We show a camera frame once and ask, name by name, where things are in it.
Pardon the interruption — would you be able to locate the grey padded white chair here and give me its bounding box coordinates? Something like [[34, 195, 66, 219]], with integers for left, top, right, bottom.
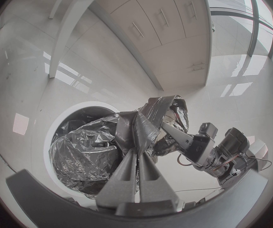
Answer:
[[47, 0, 108, 79]]

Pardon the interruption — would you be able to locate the black plastic bag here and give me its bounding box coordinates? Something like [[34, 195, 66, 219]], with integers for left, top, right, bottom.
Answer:
[[49, 95, 190, 200]]

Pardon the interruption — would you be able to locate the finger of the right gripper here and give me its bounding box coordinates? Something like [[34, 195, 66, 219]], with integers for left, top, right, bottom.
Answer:
[[161, 123, 196, 152]]

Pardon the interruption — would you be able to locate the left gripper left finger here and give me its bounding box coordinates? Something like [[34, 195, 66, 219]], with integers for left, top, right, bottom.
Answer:
[[96, 147, 139, 209]]

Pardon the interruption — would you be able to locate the beige low cabinet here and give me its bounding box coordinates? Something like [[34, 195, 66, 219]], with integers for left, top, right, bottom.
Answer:
[[87, 0, 213, 91]]

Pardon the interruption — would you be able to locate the white trash bin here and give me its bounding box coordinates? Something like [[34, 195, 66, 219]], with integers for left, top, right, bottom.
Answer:
[[44, 101, 119, 200]]

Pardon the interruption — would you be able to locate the black cable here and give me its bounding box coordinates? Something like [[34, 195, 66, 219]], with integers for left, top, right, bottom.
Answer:
[[0, 138, 17, 173]]

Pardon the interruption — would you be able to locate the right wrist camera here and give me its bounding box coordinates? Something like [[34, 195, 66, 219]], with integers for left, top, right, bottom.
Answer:
[[199, 123, 218, 142]]

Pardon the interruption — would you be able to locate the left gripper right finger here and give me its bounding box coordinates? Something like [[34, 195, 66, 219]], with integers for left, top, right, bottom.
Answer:
[[138, 151, 179, 211]]

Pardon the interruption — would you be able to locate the window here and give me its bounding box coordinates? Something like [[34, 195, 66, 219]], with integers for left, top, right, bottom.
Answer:
[[205, 0, 273, 67]]

